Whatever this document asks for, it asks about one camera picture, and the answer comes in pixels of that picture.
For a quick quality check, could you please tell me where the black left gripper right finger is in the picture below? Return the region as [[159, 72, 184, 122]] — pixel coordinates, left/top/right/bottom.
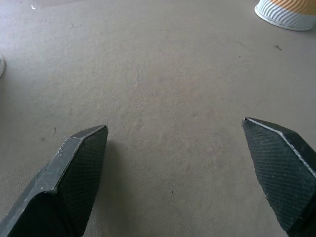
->
[[241, 117, 316, 237]]

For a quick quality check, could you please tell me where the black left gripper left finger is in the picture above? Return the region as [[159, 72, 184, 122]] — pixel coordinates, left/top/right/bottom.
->
[[0, 124, 109, 237]]

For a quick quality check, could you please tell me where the orange and white paper cup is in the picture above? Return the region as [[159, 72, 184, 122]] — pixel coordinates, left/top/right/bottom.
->
[[254, 0, 316, 32]]

